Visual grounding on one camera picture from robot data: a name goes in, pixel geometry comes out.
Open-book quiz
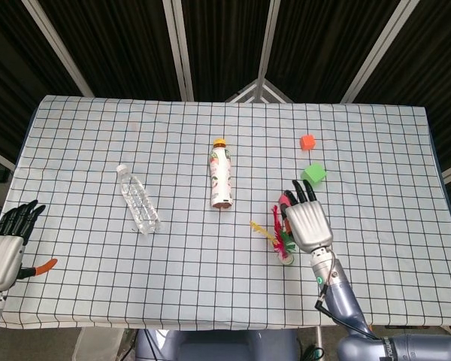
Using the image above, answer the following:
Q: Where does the white triangular frame brace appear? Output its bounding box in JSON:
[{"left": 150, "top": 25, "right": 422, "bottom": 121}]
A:
[{"left": 225, "top": 77, "right": 295, "bottom": 104}]

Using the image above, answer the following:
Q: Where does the clear plastic water bottle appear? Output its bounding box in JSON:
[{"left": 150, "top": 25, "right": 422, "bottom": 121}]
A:
[{"left": 116, "top": 164, "right": 162, "bottom": 235}]

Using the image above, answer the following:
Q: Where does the colourful feather shuttlecock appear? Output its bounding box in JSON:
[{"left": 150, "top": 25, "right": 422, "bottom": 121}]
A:
[{"left": 249, "top": 204, "right": 297, "bottom": 265}]

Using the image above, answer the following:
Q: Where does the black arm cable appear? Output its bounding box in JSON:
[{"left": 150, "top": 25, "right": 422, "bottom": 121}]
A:
[{"left": 314, "top": 284, "right": 377, "bottom": 339}]

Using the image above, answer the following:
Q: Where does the white black-grid tablecloth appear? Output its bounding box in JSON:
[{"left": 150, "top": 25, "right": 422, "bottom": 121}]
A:
[{"left": 0, "top": 94, "right": 445, "bottom": 332}]

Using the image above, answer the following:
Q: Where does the white partition frame post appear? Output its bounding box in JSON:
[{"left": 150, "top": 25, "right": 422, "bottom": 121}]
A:
[
  {"left": 21, "top": 0, "right": 95, "bottom": 98},
  {"left": 340, "top": 0, "right": 415, "bottom": 104},
  {"left": 256, "top": 0, "right": 283, "bottom": 83},
  {"left": 162, "top": 0, "right": 195, "bottom": 102}
]

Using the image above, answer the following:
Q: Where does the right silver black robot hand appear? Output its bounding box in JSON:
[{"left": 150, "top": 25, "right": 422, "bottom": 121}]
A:
[{"left": 281, "top": 179, "right": 334, "bottom": 254}]

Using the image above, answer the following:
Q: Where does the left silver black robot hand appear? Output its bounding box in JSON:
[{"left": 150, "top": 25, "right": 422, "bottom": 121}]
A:
[{"left": 0, "top": 199, "right": 58, "bottom": 293}]

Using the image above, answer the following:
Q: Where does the grey robot torso base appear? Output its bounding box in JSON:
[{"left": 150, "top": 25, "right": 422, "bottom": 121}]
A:
[{"left": 135, "top": 329, "right": 298, "bottom": 361}]

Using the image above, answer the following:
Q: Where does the white labelled drink bottle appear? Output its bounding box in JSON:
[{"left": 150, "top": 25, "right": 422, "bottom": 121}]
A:
[{"left": 210, "top": 138, "right": 234, "bottom": 210}]

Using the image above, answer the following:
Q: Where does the large green foam cube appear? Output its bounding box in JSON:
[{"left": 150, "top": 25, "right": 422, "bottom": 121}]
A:
[{"left": 300, "top": 162, "right": 328, "bottom": 186}]

